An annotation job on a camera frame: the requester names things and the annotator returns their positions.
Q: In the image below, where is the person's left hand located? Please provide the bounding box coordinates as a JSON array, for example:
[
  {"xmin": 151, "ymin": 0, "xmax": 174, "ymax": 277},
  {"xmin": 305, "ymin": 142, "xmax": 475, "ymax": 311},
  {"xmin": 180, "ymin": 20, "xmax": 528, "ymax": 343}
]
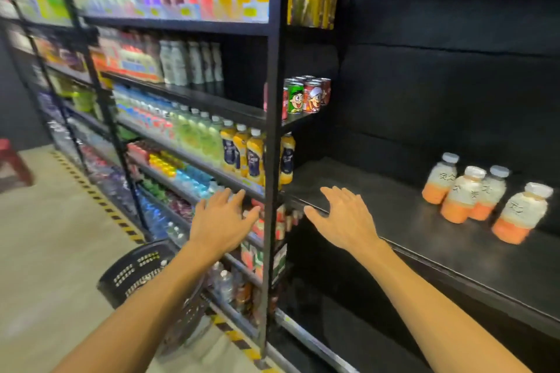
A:
[{"xmin": 190, "ymin": 189, "xmax": 262, "ymax": 261}]

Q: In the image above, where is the person's right hand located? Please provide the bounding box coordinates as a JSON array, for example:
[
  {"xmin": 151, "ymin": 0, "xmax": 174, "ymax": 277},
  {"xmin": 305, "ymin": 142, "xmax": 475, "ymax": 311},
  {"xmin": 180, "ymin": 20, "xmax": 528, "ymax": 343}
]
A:
[{"xmin": 304, "ymin": 186, "xmax": 380, "ymax": 254}]

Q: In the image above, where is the black shelf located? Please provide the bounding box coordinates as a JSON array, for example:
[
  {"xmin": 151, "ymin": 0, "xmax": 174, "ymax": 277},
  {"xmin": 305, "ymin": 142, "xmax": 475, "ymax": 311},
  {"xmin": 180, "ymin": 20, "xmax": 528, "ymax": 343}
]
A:
[{"xmin": 279, "ymin": 0, "xmax": 560, "ymax": 373}]

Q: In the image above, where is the black shopping basket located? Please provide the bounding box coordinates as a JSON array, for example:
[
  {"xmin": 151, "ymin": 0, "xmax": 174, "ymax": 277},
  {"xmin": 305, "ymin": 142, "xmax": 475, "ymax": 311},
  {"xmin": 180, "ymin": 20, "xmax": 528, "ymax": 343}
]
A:
[{"xmin": 97, "ymin": 239, "xmax": 211, "ymax": 358}]

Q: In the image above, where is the person's right forearm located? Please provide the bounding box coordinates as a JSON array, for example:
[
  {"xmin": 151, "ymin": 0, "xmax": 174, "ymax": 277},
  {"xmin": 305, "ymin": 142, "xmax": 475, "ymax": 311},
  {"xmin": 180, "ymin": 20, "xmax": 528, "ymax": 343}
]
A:
[{"xmin": 358, "ymin": 239, "xmax": 533, "ymax": 373}]

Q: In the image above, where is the row of red white small bottles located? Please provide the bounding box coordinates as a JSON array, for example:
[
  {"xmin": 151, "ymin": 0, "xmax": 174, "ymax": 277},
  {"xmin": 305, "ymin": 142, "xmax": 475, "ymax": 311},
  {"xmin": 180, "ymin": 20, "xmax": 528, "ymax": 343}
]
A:
[{"xmin": 241, "ymin": 198, "xmax": 303, "ymax": 243}]

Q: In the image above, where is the row of white green cartons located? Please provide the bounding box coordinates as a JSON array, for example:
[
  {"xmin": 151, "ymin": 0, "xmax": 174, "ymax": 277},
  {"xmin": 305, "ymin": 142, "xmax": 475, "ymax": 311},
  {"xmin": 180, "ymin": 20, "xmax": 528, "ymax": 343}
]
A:
[{"xmin": 239, "ymin": 240, "xmax": 288, "ymax": 287}]

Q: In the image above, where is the row of purple drink bottles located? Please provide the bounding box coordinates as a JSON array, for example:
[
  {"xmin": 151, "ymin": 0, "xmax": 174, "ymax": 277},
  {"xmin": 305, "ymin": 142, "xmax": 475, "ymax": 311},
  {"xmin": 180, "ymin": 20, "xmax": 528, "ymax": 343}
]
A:
[{"xmin": 162, "ymin": 190, "xmax": 197, "ymax": 224}]

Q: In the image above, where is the row of blue drink bottles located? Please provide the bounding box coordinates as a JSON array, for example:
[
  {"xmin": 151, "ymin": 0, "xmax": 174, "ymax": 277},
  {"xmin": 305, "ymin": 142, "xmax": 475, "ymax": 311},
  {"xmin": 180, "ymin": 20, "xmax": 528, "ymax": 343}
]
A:
[{"xmin": 174, "ymin": 165, "xmax": 216, "ymax": 199}]

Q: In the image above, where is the row of clear water bottles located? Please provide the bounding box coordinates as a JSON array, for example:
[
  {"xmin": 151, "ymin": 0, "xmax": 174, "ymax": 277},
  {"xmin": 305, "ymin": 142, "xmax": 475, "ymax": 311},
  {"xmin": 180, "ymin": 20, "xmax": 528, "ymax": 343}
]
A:
[{"xmin": 166, "ymin": 220, "xmax": 238, "ymax": 304}]

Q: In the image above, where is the row of blue water bottles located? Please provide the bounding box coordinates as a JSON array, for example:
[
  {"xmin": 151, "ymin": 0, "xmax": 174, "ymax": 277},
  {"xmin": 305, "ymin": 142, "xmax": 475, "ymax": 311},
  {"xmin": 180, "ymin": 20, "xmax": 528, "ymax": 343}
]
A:
[{"xmin": 136, "ymin": 195, "xmax": 170, "ymax": 241}]

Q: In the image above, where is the row of brown drink bottles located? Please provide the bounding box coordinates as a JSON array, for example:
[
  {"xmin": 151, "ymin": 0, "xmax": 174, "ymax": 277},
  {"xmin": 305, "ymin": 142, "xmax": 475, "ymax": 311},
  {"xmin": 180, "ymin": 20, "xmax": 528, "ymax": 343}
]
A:
[{"xmin": 233, "ymin": 281, "xmax": 256, "ymax": 313}]

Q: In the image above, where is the row of yellow dark label bottles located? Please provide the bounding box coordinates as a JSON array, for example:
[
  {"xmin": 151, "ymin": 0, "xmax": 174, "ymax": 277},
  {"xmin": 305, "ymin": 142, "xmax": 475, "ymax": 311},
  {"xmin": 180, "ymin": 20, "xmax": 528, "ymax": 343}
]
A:
[{"xmin": 219, "ymin": 119, "xmax": 297, "ymax": 189}]

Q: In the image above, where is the row of green drink bottles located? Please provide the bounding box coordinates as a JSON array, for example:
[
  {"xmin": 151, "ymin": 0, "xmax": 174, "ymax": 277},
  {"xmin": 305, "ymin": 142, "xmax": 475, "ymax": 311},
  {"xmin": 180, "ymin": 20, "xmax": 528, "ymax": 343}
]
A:
[{"xmin": 139, "ymin": 177, "xmax": 168, "ymax": 204}]

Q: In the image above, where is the row of small yellow bottles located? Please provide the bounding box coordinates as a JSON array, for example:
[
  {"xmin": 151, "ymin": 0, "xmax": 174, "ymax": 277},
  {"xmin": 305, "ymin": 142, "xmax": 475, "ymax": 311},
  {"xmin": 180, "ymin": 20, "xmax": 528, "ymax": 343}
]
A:
[{"xmin": 148, "ymin": 152, "xmax": 186, "ymax": 180}]

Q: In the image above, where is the row of pale green bottles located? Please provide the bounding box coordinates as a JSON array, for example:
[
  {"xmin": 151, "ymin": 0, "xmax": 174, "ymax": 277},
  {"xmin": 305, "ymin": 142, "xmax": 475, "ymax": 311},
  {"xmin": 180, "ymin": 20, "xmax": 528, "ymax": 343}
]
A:
[{"xmin": 168, "ymin": 104, "xmax": 225, "ymax": 167}]

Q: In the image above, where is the row of red can packs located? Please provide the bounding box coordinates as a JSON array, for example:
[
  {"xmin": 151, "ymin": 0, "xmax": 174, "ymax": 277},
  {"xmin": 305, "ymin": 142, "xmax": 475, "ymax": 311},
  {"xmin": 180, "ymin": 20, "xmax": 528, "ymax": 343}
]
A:
[{"xmin": 127, "ymin": 140, "xmax": 153, "ymax": 164}]

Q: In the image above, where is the group of cartoon drink cans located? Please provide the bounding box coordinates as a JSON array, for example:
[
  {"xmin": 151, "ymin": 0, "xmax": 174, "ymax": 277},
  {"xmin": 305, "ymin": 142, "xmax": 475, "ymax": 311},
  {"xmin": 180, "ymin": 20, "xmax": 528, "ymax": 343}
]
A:
[{"xmin": 262, "ymin": 75, "xmax": 332, "ymax": 122}]

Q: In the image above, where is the row of white milk bottles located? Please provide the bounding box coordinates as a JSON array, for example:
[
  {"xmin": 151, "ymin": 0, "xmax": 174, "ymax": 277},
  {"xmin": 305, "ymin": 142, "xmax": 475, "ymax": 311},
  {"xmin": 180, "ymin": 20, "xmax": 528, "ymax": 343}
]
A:
[{"xmin": 159, "ymin": 39, "xmax": 225, "ymax": 87}]

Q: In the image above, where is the black metal drinks rack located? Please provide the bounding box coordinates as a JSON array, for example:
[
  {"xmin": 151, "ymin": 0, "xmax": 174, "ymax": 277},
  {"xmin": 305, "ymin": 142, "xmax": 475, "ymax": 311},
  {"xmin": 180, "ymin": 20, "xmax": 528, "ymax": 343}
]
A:
[
  {"xmin": 80, "ymin": 0, "xmax": 347, "ymax": 360},
  {"xmin": 24, "ymin": 0, "xmax": 152, "ymax": 240}
]

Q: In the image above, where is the row of light green bottles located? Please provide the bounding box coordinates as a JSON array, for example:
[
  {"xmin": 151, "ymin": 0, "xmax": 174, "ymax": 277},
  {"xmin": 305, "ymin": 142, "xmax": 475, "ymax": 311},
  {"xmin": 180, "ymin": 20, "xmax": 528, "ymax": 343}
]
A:
[{"xmin": 48, "ymin": 75, "xmax": 96, "ymax": 115}]

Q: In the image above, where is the row of red capped cream bottles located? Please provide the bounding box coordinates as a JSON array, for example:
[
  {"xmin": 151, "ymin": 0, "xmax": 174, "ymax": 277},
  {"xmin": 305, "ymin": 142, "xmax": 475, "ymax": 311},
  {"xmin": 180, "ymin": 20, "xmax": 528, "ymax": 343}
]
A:
[{"xmin": 97, "ymin": 31, "xmax": 163, "ymax": 84}]

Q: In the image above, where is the blue white price label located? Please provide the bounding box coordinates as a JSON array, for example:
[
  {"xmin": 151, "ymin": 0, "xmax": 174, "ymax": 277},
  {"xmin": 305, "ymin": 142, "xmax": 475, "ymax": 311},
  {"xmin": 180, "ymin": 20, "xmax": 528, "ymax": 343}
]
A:
[{"xmin": 241, "ymin": 3, "xmax": 271, "ymax": 23}]

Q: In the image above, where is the red plastic stool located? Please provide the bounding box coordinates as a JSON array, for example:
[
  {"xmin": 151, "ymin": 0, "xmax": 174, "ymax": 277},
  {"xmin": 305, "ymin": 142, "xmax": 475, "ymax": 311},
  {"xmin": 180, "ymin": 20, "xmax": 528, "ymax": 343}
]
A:
[{"xmin": 0, "ymin": 138, "xmax": 35, "ymax": 188}]

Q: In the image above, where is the row of dark purple bottles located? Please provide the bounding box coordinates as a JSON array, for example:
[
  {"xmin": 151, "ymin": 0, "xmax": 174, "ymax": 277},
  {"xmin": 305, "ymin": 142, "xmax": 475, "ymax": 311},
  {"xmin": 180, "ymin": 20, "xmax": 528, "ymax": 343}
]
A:
[{"xmin": 33, "ymin": 36, "xmax": 88, "ymax": 74}]

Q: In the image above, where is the row of yellow green bottles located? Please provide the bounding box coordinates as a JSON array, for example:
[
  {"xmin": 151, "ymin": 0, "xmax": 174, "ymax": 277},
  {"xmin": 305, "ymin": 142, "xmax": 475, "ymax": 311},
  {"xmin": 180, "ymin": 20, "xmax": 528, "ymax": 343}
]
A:
[{"xmin": 13, "ymin": 0, "xmax": 73, "ymax": 24}]

